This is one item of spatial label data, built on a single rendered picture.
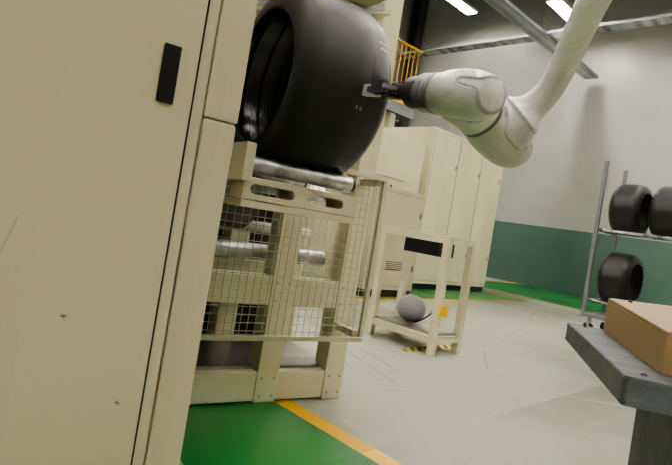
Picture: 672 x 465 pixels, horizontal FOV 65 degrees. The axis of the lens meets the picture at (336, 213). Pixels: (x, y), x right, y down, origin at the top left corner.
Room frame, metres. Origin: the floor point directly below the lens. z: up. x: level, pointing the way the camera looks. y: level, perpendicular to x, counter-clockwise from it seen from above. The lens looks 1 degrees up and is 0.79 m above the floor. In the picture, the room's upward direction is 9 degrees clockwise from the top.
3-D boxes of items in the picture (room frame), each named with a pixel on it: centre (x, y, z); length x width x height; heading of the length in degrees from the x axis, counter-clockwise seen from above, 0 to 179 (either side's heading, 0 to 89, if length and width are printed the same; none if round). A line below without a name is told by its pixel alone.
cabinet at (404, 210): (6.31, -0.55, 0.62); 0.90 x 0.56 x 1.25; 134
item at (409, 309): (3.84, -0.69, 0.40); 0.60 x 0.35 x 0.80; 44
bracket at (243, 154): (1.49, 0.34, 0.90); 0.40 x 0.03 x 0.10; 33
